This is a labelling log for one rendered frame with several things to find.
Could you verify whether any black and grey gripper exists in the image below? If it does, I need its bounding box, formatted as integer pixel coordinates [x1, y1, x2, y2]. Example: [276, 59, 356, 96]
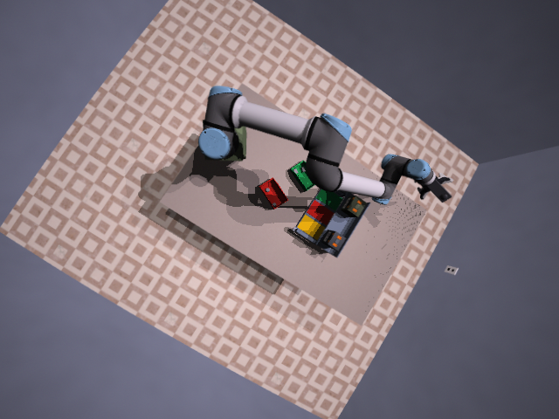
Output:
[418, 173, 453, 200]

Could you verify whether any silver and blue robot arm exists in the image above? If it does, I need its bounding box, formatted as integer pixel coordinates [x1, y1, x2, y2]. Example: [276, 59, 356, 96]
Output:
[198, 86, 452, 205]

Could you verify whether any red bin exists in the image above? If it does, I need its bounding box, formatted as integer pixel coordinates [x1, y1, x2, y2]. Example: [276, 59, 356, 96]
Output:
[259, 178, 288, 210]

